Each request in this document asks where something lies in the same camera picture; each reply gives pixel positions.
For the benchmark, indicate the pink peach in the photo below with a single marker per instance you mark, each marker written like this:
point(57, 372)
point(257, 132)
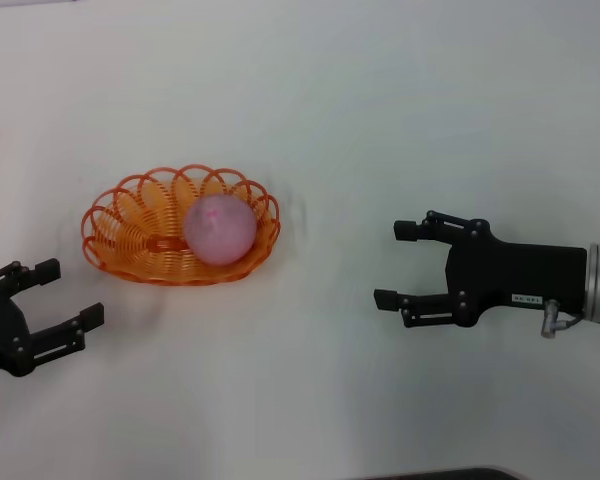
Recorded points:
point(220, 230)

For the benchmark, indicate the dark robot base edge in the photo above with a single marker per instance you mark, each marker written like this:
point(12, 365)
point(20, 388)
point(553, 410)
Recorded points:
point(440, 474)

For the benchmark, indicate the orange woven plastic basket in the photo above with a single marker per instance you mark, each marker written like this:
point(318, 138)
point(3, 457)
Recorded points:
point(130, 235)

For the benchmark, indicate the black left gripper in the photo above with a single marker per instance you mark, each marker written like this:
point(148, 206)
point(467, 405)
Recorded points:
point(0, 330)

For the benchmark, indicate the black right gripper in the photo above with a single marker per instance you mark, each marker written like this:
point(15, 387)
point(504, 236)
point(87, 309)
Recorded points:
point(520, 275)

